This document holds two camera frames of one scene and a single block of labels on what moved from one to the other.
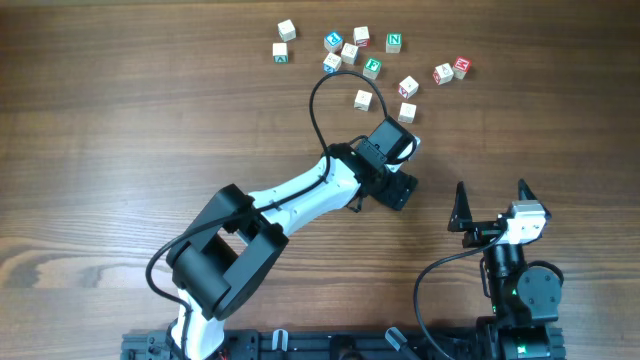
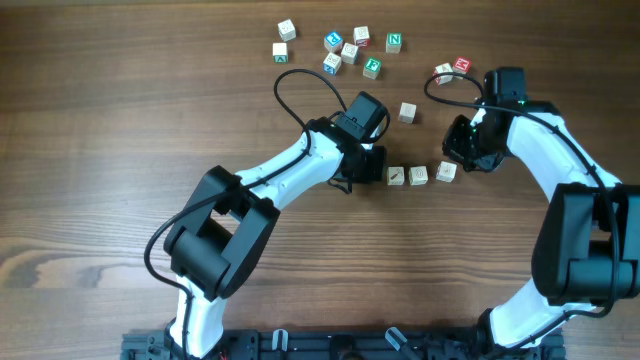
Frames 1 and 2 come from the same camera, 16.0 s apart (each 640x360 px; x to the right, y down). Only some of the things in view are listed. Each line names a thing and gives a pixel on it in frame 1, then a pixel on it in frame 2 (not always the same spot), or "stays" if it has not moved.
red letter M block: x=461 y=66 stays
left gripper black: x=398 y=198 to x=380 y=173
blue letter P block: x=333 y=42 stays
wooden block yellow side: x=395 y=167 to x=418 y=175
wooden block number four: x=408 y=87 to x=446 y=171
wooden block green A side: x=280 y=53 stays
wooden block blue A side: x=332 y=63 stays
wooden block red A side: x=443 y=74 stays
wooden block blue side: x=349 y=53 stays
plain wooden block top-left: x=287 y=30 stays
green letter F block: x=371 y=68 stays
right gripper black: x=461 y=221 to x=451 y=146
